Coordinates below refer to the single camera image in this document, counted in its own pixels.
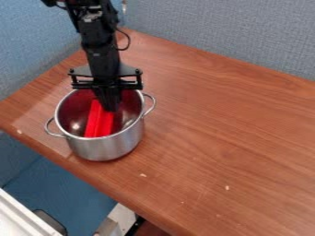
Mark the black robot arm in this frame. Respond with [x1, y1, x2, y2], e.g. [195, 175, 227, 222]
[40, 0, 143, 112]

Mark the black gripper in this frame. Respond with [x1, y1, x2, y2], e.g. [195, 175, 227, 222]
[68, 49, 143, 112]

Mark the white device with black pad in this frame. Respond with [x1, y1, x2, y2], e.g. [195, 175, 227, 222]
[0, 188, 68, 236]

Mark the red plastic block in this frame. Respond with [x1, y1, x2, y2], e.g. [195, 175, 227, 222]
[84, 100, 115, 137]

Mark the stainless steel pot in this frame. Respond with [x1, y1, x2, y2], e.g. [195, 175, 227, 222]
[44, 89, 156, 161]

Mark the white table leg bracket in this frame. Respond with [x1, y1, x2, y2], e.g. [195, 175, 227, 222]
[92, 204, 136, 236]

